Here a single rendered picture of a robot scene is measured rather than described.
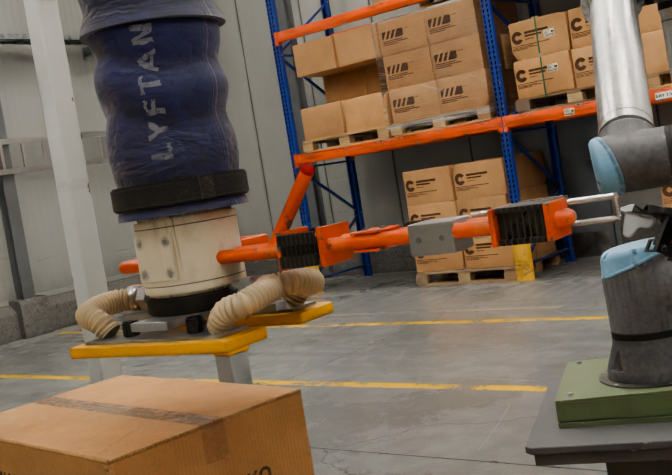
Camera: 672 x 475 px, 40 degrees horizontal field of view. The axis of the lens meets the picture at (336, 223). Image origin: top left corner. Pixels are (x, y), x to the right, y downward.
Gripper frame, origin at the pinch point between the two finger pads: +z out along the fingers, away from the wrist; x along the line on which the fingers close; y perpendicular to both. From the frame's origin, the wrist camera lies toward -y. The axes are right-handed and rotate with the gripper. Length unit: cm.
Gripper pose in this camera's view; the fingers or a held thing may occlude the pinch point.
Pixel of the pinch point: (656, 222)
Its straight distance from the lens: 177.7
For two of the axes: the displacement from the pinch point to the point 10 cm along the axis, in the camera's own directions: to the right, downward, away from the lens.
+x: 9.3, 3.7, 0.4
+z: -0.6, 0.4, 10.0
